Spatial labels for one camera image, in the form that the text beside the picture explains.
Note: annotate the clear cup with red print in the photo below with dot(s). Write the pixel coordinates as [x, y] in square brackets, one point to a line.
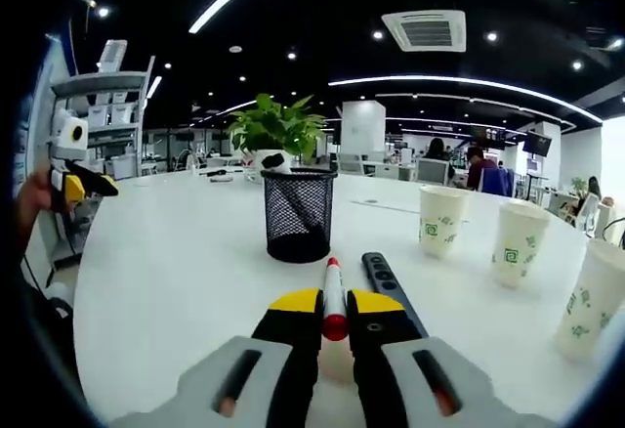
[247, 158]

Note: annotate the row of white storage bins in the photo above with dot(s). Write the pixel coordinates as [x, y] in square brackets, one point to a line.
[114, 113]

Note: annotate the green potted plant white pot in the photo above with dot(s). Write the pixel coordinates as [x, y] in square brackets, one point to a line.
[273, 125]

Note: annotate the grey office chair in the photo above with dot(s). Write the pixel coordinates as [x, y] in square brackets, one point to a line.
[433, 171]

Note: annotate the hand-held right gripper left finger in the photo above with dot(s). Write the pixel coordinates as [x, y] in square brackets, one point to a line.
[234, 379]

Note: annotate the small green plant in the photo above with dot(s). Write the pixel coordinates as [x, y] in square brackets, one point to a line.
[579, 185]

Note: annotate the black mesh pen holder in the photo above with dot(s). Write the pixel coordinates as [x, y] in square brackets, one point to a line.
[298, 223]

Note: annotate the black remote control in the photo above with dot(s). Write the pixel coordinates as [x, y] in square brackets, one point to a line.
[381, 274]

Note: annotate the small hanging black monitor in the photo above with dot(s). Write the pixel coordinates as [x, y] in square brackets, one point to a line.
[538, 141]

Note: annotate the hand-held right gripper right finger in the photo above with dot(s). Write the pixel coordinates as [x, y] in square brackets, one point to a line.
[434, 379]

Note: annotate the red whiteboard marker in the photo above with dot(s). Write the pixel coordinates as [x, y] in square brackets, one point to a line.
[334, 291]

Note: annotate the person's left hand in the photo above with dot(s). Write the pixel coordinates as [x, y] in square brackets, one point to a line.
[34, 198]

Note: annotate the curved ceiling light strip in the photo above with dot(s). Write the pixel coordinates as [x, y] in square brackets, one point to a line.
[464, 81]

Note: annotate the ceiling air conditioner vent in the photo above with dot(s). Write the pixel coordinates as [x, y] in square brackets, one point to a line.
[424, 31]

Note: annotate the white ribbed appliance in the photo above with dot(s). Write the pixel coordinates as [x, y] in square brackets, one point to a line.
[113, 55]

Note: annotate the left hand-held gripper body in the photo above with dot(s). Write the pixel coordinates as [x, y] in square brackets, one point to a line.
[73, 135]

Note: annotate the grey storage shelf rack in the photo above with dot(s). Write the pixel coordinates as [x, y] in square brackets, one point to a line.
[112, 81]

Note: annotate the black pen-like tool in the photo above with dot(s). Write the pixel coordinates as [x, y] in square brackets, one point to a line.
[218, 173]

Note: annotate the white paper cup green print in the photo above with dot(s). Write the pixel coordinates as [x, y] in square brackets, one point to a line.
[442, 223]
[588, 301]
[518, 247]

